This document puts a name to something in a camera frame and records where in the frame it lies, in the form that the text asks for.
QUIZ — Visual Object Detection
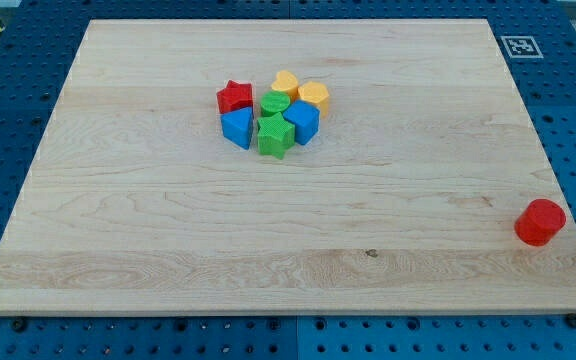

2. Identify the yellow hexagon block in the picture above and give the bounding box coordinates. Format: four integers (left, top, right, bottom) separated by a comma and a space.
298, 81, 330, 118

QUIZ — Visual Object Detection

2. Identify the green star block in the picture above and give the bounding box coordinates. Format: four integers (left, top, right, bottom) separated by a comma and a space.
257, 113, 295, 159

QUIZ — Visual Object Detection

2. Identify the blue cube block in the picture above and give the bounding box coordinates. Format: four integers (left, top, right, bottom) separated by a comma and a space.
283, 100, 320, 145

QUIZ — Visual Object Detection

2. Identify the blue triangle block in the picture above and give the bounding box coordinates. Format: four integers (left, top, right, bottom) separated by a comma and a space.
220, 107, 253, 150

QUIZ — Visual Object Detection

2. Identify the green cylinder block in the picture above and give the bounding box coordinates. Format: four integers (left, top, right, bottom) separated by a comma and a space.
260, 91, 291, 117

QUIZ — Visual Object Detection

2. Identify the yellow heart block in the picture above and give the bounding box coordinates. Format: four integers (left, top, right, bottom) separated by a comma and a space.
271, 70, 299, 102

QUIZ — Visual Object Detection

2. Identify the red star block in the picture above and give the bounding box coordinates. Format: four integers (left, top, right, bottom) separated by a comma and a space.
216, 80, 253, 114

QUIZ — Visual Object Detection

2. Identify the wooden board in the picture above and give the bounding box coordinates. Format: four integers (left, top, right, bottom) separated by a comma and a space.
0, 19, 576, 317

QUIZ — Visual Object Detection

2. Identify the red cylinder block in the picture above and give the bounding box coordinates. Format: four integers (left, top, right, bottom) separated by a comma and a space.
514, 198, 567, 247

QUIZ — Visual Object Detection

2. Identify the white fiducial marker tag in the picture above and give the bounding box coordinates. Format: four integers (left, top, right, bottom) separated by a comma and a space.
501, 35, 543, 59

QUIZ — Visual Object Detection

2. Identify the black bolt left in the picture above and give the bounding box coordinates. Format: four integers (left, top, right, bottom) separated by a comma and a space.
10, 317, 28, 333

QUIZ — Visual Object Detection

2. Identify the black bolt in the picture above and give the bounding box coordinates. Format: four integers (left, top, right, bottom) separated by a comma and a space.
564, 313, 576, 329
10, 317, 28, 333

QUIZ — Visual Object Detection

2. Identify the black bolt right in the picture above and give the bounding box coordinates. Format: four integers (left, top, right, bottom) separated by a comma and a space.
564, 313, 576, 329

